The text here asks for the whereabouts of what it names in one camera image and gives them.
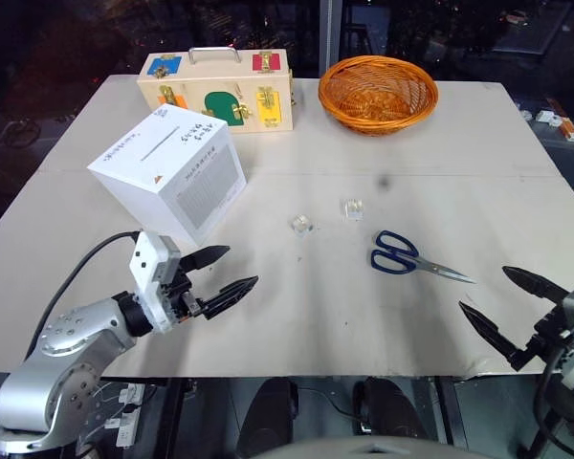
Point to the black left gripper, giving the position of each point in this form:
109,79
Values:
177,291

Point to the clear plastic cube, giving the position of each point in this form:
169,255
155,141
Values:
353,209
301,226

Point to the grey robot body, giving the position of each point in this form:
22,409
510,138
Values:
363,449

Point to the white cardboard box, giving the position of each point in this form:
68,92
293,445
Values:
162,158

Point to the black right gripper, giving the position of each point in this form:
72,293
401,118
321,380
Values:
552,330

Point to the dark rounded shape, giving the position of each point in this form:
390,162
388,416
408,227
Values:
268,416
387,406

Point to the white and orange blocks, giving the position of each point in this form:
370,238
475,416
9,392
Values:
559,119

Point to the white power strip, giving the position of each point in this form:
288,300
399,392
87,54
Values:
126,411

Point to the orange wicker basket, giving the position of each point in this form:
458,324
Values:
378,95

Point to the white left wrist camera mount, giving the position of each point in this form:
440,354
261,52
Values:
146,268

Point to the grey metal post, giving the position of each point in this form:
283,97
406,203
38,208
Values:
330,33

